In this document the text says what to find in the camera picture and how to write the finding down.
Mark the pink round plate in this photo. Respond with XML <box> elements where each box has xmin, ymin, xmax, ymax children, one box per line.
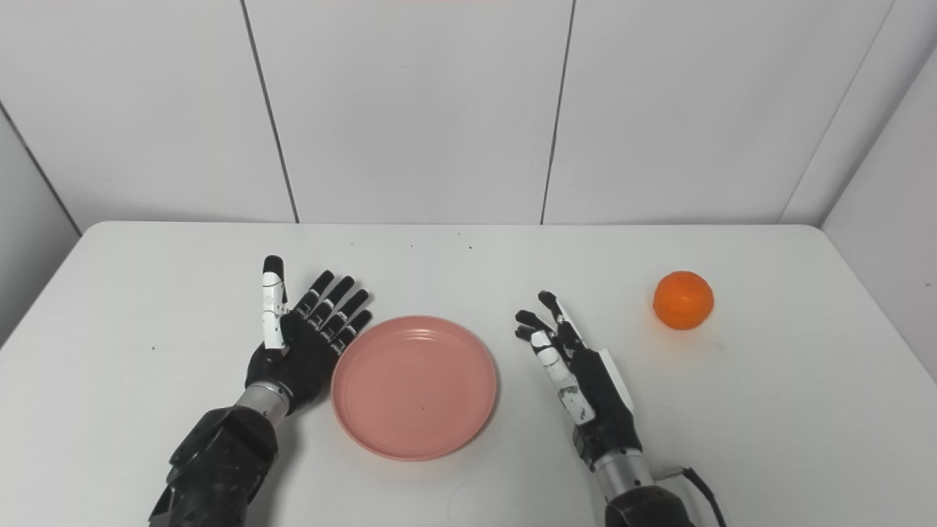
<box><xmin>331</xmin><ymin>315</ymin><xmax>499</xmax><ymax>462</ymax></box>

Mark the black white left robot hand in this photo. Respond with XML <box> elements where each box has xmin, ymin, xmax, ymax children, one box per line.
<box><xmin>244</xmin><ymin>255</ymin><xmax>374</xmax><ymax>415</ymax></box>

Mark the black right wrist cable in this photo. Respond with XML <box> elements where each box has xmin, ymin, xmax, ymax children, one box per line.
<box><xmin>652</xmin><ymin>466</ymin><xmax>729</xmax><ymax>527</ymax></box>

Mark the orange fruit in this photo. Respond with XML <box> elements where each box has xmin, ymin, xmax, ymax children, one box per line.
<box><xmin>652</xmin><ymin>270</ymin><xmax>715</xmax><ymax>331</ymax></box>

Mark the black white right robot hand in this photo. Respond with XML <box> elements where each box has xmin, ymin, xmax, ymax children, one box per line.
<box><xmin>514</xmin><ymin>291</ymin><xmax>643</xmax><ymax>470</ymax></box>

